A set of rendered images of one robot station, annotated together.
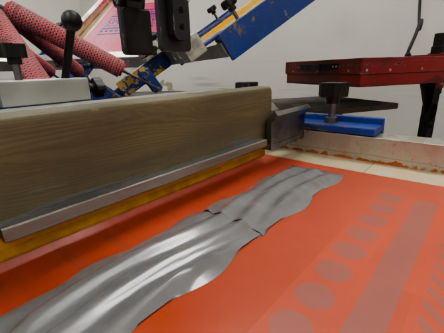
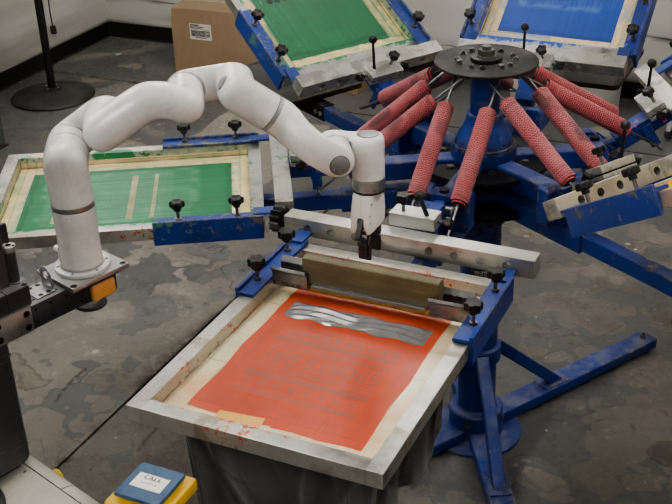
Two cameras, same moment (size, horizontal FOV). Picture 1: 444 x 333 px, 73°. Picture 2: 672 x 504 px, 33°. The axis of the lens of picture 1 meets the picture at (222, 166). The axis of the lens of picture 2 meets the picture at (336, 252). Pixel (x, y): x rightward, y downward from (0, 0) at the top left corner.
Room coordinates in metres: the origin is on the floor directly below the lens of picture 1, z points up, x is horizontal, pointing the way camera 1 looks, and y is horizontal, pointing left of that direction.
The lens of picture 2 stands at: (-0.41, -2.22, 2.38)
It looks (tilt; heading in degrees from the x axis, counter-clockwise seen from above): 28 degrees down; 75
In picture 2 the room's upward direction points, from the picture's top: 2 degrees counter-clockwise
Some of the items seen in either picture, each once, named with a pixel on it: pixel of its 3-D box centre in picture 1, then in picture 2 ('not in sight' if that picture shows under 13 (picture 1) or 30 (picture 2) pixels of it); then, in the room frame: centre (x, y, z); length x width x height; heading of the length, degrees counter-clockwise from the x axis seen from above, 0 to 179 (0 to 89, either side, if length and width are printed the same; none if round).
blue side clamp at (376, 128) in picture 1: (284, 133); (484, 317); (0.51, -0.11, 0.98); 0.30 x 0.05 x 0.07; 49
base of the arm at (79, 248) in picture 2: not in sight; (74, 234); (-0.37, 0.17, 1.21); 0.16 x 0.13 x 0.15; 122
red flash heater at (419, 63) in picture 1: (378, 70); not in sight; (1.30, -0.66, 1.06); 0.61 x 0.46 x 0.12; 109
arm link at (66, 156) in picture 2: not in sight; (68, 170); (-0.37, 0.16, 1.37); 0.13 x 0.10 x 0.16; 82
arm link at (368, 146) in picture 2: not in sight; (350, 154); (0.25, 0.07, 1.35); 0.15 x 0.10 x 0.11; 172
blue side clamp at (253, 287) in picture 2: not in sight; (273, 273); (0.10, 0.26, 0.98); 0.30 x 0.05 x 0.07; 49
